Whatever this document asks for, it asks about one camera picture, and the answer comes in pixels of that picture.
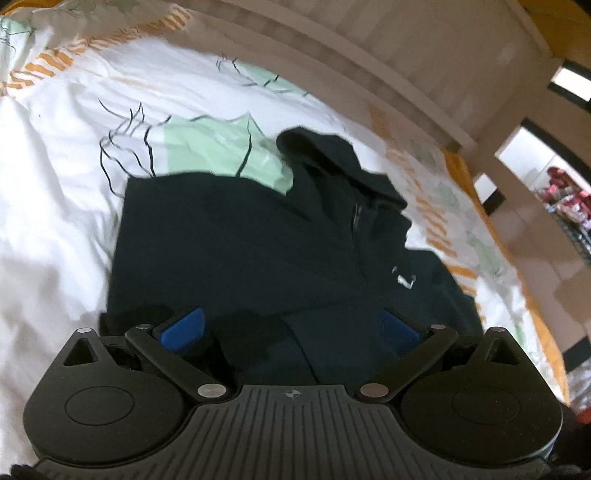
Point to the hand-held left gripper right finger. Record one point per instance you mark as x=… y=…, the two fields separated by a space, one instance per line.
x=393 y=328

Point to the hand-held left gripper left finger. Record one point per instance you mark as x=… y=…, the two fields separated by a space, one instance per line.
x=185 y=328

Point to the dark navy hoodie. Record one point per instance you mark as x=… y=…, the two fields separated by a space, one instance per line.
x=258 y=249

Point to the orange bed sheet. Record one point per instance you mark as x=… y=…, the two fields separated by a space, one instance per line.
x=517 y=272

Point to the white leaf printed duvet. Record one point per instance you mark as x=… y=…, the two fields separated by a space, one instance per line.
x=69 y=184

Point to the red pink bundle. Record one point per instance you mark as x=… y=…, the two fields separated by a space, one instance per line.
x=569 y=193

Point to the beige wooden headboard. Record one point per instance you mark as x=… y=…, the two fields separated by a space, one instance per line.
x=392 y=50

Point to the black window frame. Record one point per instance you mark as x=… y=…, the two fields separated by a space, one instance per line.
x=571 y=82

